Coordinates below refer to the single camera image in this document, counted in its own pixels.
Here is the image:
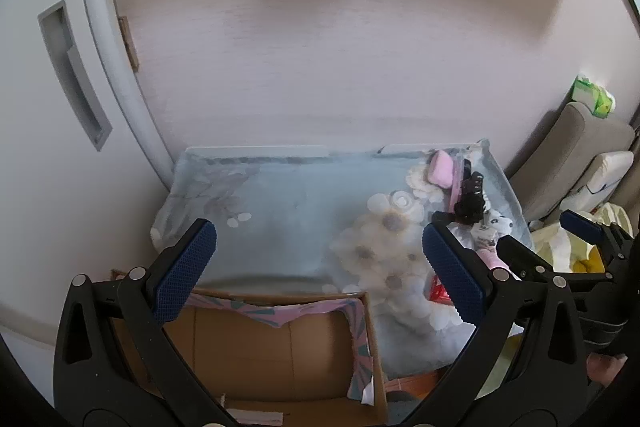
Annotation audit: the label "green tissue pack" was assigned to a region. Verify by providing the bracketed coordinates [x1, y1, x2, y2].
[571, 75, 616, 118]

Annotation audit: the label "red packet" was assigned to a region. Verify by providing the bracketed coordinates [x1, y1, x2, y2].
[427, 274, 453, 305]

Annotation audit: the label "white spotted socks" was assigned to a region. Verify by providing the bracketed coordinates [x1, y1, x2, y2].
[470, 207, 516, 253]

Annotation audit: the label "blue floral blanket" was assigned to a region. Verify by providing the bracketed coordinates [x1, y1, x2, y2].
[150, 138, 536, 380]

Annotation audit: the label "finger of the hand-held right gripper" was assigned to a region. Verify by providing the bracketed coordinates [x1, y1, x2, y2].
[560, 209, 637, 274]
[496, 234, 556, 281]

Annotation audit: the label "person's right hand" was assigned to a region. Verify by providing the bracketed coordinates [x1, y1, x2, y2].
[586, 353, 628, 386]

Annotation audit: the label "pink narrow packet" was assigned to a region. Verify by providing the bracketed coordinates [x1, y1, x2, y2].
[447, 157, 473, 212]

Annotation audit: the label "white door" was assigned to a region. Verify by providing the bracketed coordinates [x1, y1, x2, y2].
[0, 0, 173, 358]

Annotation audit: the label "white pillow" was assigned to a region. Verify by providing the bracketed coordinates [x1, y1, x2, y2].
[570, 150, 635, 212]

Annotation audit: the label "pink soft pad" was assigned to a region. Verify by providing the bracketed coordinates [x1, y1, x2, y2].
[426, 150, 456, 188]

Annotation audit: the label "wooden strip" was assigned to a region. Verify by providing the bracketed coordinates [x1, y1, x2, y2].
[117, 17, 140, 70]

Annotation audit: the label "cardboard box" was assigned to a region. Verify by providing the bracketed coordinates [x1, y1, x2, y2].
[110, 267, 389, 427]

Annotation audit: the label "grey recessed door handle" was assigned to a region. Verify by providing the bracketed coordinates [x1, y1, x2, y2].
[37, 0, 113, 152]

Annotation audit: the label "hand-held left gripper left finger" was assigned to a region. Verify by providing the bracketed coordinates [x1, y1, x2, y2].
[52, 218, 237, 427]

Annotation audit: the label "small pink object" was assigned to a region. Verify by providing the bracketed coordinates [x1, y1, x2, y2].
[475, 246, 511, 272]

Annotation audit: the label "yellow white plastic bag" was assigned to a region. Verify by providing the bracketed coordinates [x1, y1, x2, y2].
[530, 202, 636, 275]

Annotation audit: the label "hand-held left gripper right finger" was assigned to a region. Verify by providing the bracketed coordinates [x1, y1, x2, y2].
[404, 210, 590, 427]

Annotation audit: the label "black hair claw clip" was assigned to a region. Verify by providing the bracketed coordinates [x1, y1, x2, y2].
[452, 173, 488, 225]

